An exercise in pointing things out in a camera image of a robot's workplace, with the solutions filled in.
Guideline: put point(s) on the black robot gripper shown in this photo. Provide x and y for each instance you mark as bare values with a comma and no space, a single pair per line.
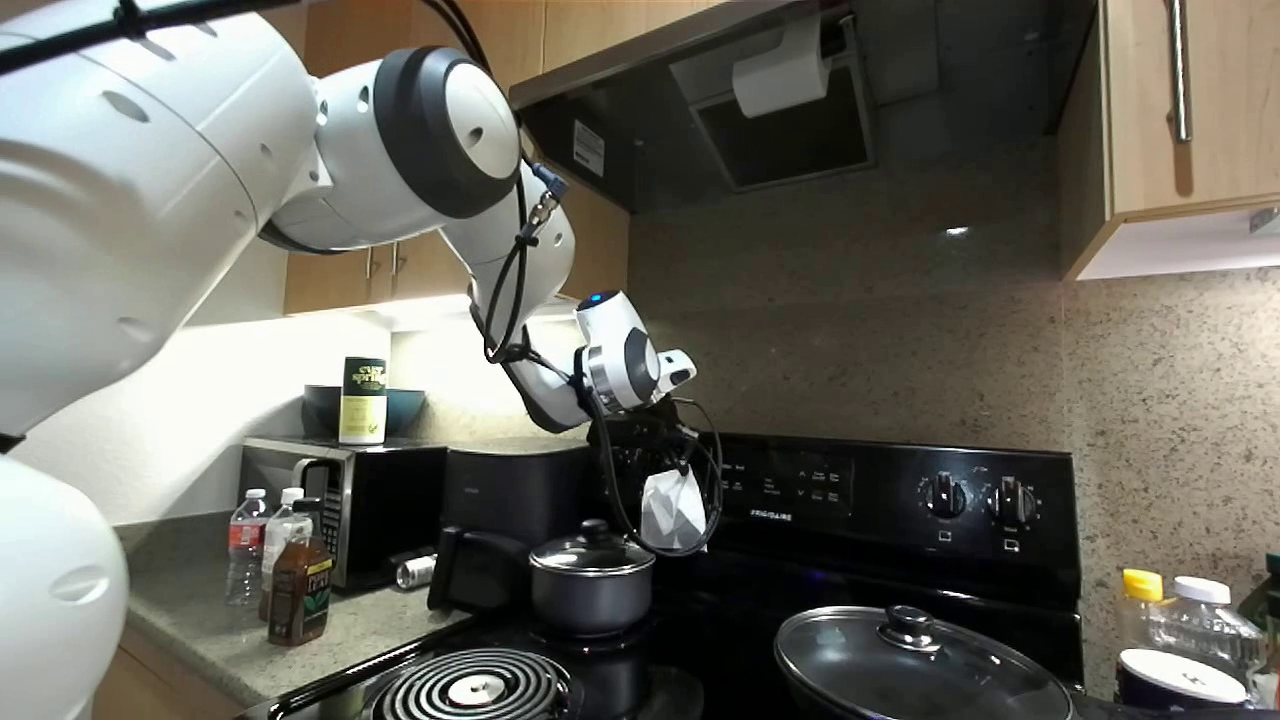
655,442

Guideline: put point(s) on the white tissue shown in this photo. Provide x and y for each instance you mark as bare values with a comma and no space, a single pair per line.
675,514

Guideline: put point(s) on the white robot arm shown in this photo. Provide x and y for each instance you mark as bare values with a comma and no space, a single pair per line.
149,142

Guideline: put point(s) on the black stove control panel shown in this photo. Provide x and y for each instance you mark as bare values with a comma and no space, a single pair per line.
945,505

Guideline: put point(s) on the small black saucepan with lid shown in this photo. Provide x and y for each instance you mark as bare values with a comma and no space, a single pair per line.
583,585

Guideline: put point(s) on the black electric stove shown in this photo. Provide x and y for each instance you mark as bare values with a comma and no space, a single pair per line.
702,653

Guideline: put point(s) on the black air fryer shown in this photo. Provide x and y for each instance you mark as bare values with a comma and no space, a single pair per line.
499,505

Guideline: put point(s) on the silver black microwave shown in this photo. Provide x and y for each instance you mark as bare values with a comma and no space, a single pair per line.
379,505

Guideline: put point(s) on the green label can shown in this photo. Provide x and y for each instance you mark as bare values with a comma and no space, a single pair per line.
360,402

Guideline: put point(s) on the black frying pan glass lid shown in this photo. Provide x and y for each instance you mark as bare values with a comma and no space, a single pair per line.
853,662

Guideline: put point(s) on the black range hood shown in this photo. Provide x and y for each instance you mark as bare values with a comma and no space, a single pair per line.
908,83

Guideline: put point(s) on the paper towel roll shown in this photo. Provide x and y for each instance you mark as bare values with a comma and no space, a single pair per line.
778,83

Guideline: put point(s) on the brown syrup bottle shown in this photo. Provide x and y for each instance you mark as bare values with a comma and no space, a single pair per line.
301,593

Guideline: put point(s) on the wooden upper cabinet left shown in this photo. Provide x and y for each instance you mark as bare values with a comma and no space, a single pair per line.
533,51

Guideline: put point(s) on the wooden cabinet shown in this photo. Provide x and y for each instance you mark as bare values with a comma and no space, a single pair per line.
1170,142
533,51

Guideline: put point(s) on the red label water bottle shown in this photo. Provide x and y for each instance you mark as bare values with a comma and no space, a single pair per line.
245,547

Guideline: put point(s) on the yellow cap bottle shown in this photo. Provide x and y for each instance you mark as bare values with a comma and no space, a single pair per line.
1140,608

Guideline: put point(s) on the white lid jar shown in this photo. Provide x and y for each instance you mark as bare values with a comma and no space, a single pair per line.
1152,677

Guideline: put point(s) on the white cap clear bottle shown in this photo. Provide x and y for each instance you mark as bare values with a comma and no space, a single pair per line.
1204,625

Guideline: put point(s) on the wooden upper cabinet right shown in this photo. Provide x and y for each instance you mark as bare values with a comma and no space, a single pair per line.
1170,142

